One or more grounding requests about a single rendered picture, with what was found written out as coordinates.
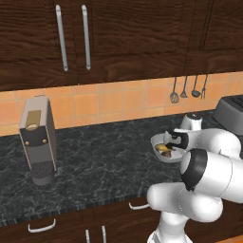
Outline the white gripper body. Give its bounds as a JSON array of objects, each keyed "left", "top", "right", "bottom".
[{"left": 164, "top": 127, "right": 191, "bottom": 151}]

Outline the white food container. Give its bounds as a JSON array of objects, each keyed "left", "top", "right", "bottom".
[{"left": 150, "top": 132, "right": 188, "bottom": 164}]

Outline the yellow food piece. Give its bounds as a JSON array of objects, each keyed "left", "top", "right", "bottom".
[{"left": 154, "top": 143, "right": 169, "bottom": 153}]

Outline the hanging metal whisk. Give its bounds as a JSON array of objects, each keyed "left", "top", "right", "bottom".
[{"left": 169, "top": 76, "right": 180, "bottom": 104}]

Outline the hanging metal spatula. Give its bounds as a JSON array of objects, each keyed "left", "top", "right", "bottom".
[{"left": 179, "top": 75, "right": 190, "bottom": 99}]

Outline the hanging metal ladle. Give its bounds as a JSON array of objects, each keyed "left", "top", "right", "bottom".
[{"left": 190, "top": 74, "right": 202, "bottom": 99}]

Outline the grey toaster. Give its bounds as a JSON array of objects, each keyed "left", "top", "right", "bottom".
[{"left": 212, "top": 94, "right": 243, "bottom": 138}]

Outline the hanging metal fork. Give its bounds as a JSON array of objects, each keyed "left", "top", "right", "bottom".
[{"left": 199, "top": 74, "right": 209, "bottom": 101}]

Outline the dark wood cupboard door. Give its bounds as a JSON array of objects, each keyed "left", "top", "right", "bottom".
[
  {"left": 76, "top": 0, "right": 188, "bottom": 85},
  {"left": 185, "top": 0, "right": 243, "bottom": 77},
  {"left": 0, "top": 0, "right": 79, "bottom": 93}
]

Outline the grey coffee machine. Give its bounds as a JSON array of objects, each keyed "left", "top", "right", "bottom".
[{"left": 18, "top": 95, "right": 59, "bottom": 187}]

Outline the curved silver drawer handle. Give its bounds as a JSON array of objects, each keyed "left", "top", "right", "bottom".
[
  {"left": 127, "top": 201, "right": 151, "bottom": 212},
  {"left": 27, "top": 217, "right": 57, "bottom": 234}
]

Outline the long silver cupboard handle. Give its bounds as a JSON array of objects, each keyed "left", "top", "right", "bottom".
[
  {"left": 81, "top": 4, "right": 92, "bottom": 71},
  {"left": 55, "top": 4, "right": 69, "bottom": 73}
]

